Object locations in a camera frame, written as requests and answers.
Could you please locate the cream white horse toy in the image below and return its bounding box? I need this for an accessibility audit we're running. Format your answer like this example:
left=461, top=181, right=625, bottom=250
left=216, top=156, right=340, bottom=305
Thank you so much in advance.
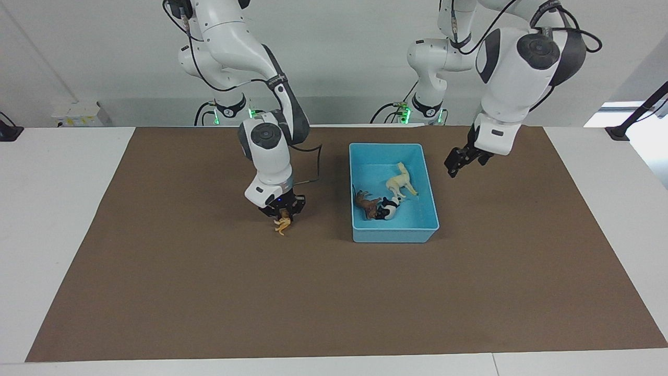
left=385, top=162, right=419, bottom=201

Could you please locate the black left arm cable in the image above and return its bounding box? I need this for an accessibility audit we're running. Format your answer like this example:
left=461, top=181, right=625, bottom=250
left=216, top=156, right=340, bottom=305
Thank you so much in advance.
left=452, top=0, right=604, bottom=56

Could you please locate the black right base cable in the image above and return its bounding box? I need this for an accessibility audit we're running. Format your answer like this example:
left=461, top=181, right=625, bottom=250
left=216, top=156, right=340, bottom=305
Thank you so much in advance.
left=194, top=101, right=217, bottom=126

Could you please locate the brown horse toy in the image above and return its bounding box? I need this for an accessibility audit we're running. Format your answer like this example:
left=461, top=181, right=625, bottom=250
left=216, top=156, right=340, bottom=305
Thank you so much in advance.
left=353, top=187, right=383, bottom=220

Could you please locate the black white panda toy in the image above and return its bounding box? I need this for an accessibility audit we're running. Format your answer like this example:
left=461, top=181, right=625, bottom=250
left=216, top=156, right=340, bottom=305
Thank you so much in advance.
left=375, top=196, right=401, bottom=221

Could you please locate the light blue storage box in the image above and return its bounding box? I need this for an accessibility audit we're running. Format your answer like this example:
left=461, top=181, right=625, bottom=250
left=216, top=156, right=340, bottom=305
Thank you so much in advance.
left=349, top=143, right=440, bottom=243

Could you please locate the black base cable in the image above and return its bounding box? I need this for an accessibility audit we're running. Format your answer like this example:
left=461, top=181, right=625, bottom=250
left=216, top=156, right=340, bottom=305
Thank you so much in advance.
left=371, top=78, right=420, bottom=124
left=194, top=101, right=217, bottom=126

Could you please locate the white box yellow label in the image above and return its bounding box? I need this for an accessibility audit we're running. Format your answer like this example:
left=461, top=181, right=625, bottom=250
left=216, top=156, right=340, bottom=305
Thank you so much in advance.
left=51, top=101, right=113, bottom=128

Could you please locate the black left base cable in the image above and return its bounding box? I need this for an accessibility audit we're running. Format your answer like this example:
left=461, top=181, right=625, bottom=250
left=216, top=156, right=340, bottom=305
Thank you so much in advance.
left=371, top=78, right=420, bottom=124

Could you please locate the brown table mat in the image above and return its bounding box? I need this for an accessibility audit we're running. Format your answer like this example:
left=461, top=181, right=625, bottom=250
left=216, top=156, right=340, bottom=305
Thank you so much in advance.
left=25, top=125, right=668, bottom=363

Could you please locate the black camera stand pole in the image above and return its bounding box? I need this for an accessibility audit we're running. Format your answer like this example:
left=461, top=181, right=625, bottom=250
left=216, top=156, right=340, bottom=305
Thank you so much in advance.
left=605, top=81, right=668, bottom=142

